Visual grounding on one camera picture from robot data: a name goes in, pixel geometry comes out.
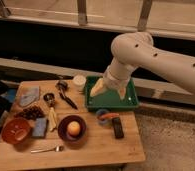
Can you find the black rectangular block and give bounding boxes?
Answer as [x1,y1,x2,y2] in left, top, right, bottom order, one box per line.
[112,117,124,139]

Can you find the green plastic tray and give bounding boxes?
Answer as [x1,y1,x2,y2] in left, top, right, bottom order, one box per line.
[84,76,139,111]

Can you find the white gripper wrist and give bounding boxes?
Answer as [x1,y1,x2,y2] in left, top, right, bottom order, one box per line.
[90,66,129,100]

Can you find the blue sponge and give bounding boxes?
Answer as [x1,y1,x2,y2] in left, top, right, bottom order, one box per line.
[32,118,47,138]

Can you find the red bowl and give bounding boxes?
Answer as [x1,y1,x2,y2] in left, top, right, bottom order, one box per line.
[1,118,31,145]

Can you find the blue small bowl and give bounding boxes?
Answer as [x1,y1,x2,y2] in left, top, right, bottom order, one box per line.
[96,109,110,126]

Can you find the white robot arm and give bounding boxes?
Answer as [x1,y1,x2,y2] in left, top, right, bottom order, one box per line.
[90,32,195,98]

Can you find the black handled peeler tool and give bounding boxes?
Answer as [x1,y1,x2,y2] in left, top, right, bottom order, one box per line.
[56,80,78,109]

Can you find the yellow orange ball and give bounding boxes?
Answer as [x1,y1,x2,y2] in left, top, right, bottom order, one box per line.
[67,121,81,136]

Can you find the white cup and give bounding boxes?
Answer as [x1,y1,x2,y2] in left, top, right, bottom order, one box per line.
[73,75,86,91]

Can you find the dark grapes bunch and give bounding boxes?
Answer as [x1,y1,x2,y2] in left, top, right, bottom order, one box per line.
[15,106,44,120]

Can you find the wooden table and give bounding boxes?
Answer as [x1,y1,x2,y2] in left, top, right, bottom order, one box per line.
[0,85,145,171]

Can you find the blue grey cloth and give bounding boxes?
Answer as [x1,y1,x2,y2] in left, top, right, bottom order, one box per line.
[19,86,40,107]

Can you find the silver spoon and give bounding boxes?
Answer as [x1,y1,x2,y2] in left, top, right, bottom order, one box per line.
[31,146,64,154]

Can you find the dark purple bowl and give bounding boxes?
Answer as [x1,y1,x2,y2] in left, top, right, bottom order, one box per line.
[58,115,87,142]

